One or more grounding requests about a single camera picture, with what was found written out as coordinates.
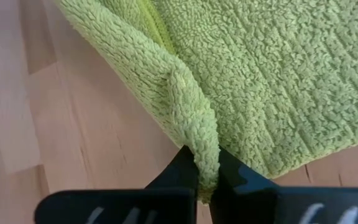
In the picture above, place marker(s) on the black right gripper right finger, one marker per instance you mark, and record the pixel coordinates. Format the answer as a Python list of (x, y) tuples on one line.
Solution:
[(291, 207)]

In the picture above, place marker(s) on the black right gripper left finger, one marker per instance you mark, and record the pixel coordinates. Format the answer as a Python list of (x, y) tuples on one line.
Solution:
[(120, 208)]

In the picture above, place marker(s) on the green microfiber towel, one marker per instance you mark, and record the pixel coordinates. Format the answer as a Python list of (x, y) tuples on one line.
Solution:
[(259, 77)]

